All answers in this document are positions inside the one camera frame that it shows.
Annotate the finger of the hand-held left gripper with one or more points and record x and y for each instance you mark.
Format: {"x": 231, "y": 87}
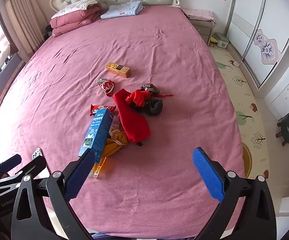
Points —
{"x": 9, "y": 163}
{"x": 33, "y": 166}

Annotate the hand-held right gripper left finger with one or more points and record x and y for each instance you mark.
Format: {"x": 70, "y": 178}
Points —
{"x": 79, "y": 175}

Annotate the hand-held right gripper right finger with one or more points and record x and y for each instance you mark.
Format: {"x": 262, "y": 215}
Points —
{"x": 208, "y": 175}

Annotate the yellow plastic bin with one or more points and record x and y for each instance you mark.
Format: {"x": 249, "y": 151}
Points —
{"x": 247, "y": 160}

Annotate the blue cardboard box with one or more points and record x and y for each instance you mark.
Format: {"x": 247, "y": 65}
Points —
{"x": 97, "y": 135}

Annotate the yellow cloth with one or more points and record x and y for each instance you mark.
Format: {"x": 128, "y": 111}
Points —
{"x": 114, "y": 146}

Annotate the red fabric garment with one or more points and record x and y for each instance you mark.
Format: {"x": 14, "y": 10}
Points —
{"x": 132, "y": 122}

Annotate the grey sock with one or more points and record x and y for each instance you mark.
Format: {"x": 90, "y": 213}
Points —
{"x": 155, "y": 106}

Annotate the smartphone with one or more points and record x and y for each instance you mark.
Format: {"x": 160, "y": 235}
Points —
{"x": 36, "y": 153}

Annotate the clear orange plastic package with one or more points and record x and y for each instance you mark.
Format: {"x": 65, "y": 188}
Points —
{"x": 98, "y": 170}

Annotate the red snack packet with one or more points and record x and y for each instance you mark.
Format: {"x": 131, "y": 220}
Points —
{"x": 95, "y": 109}

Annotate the green padded stool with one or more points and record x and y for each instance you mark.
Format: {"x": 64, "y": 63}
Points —
{"x": 288, "y": 130}

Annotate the red and silver snack wrapper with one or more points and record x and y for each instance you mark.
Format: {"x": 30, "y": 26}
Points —
{"x": 107, "y": 87}

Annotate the printed play mat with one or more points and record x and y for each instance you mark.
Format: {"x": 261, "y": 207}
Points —
{"x": 234, "y": 85}

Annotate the red cloth with black cap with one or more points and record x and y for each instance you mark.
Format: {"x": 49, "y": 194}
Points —
{"x": 137, "y": 98}

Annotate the bed with pink sheet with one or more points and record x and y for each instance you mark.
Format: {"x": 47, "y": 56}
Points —
{"x": 172, "y": 80}

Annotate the dark printed sock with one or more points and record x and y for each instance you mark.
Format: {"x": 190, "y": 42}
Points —
{"x": 150, "y": 88}

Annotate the gold cardboard box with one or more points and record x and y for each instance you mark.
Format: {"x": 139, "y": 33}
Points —
{"x": 117, "y": 69}

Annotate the white cabinet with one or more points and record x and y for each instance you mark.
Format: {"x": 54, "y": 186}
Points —
{"x": 284, "y": 92}

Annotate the white tissue box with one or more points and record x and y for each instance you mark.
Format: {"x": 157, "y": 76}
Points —
{"x": 235, "y": 63}

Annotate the yellow-green toy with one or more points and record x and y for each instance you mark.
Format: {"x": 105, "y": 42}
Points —
{"x": 213, "y": 42}

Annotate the green and white storage box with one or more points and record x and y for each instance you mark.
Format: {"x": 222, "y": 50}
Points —
{"x": 221, "y": 40}

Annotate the grey nightstand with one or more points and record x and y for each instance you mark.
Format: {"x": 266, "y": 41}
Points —
{"x": 204, "y": 31}

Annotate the folded pink quilt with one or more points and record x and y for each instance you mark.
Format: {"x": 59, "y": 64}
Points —
{"x": 69, "y": 23}

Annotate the beige curtain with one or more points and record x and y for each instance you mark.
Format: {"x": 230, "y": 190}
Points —
{"x": 22, "y": 12}

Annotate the white sliding wardrobe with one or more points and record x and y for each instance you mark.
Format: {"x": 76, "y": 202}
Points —
{"x": 249, "y": 25}

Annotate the pink patterned cloth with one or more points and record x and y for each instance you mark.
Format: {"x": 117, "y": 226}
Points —
{"x": 199, "y": 13}

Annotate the striped pillow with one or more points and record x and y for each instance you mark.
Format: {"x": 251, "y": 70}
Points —
{"x": 77, "y": 7}

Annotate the folded light blue blanket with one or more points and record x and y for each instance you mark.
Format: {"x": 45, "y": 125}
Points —
{"x": 120, "y": 10}

